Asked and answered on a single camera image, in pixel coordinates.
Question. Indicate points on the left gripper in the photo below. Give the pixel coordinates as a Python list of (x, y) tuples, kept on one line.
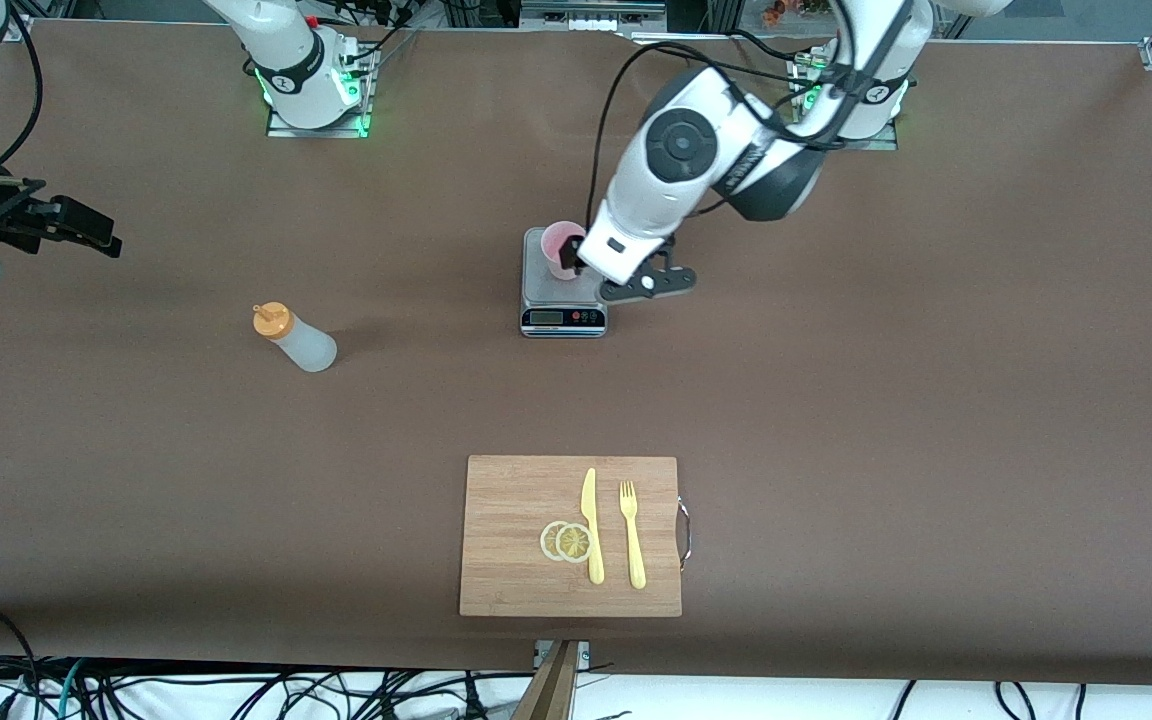
[(569, 255)]

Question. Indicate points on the silver digital kitchen scale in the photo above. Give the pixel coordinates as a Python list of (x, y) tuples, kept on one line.
[(561, 318)]

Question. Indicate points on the wooden post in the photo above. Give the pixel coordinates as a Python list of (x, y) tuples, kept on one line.
[(551, 690)]

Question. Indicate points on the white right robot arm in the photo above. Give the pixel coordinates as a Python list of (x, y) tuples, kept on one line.
[(286, 60)]

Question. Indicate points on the pink plastic cup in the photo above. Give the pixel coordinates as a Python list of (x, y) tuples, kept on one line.
[(553, 255)]

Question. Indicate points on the small metal bracket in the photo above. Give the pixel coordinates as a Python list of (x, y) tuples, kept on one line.
[(584, 655)]

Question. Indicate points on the lemon slice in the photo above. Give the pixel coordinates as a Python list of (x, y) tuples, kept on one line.
[(547, 541), (574, 543)]

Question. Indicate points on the translucent sauce bottle orange cap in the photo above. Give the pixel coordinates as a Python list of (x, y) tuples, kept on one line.
[(306, 345)]

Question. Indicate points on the yellow plastic fork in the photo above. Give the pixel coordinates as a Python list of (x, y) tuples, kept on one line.
[(634, 545)]

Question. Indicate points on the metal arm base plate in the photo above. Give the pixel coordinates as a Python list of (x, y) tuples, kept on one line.
[(321, 130), (846, 143)]

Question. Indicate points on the grey power strip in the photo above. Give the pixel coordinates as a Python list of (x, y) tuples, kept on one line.
[(591, 12)]

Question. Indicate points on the wooden cutting board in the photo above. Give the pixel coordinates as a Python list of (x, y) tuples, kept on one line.
[(516, 520)]

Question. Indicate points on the yellow plastic knife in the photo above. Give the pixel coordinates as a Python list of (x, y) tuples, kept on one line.
[(592, 520)]

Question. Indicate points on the small orange red items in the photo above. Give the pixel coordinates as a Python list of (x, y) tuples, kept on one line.
[(791, 10)]

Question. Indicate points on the brown table cover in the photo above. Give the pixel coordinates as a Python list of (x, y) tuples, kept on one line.
[(836, 480)]

